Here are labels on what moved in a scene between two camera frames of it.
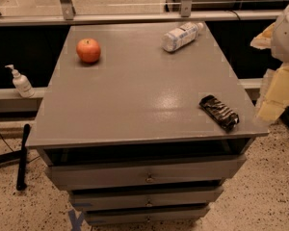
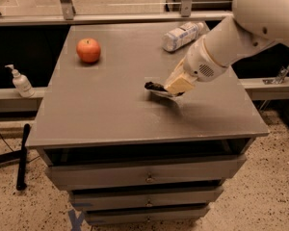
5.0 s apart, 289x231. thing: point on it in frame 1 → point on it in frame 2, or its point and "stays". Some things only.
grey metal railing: [186, 13] stays
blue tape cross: [75, 221] stays
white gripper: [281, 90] → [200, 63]
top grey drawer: [144, 172] stays
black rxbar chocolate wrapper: [225, 117] → [160, 89]
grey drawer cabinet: [140, 135] stays
